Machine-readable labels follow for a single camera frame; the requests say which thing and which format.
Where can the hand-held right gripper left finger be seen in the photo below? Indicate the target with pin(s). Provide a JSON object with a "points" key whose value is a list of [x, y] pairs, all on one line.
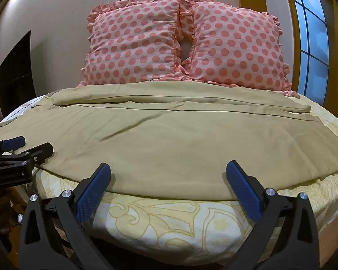
{"points": [[92, 195]]}

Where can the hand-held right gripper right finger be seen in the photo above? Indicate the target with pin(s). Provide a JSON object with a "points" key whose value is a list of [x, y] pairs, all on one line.
{"points": [[243, 195]]}

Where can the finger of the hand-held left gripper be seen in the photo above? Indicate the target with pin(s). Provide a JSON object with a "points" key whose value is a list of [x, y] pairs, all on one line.
{"points": [[42, 150], [13, 143]]}

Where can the dark flat screen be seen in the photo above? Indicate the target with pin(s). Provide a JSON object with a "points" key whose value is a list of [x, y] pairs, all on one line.
{"points": [[15, 73]]}

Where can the bed with yellow patterned sheet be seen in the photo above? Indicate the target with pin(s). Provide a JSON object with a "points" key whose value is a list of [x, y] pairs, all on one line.
{"points": [[157, 226]]}

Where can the pink polka dot pillow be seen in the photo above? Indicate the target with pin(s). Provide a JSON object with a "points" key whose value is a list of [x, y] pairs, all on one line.
{"points": [[236, 45], [132, 42]]}

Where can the window with yellow frame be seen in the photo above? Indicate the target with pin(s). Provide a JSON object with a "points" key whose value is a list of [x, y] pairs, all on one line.
{"points": [[312, 33]]}

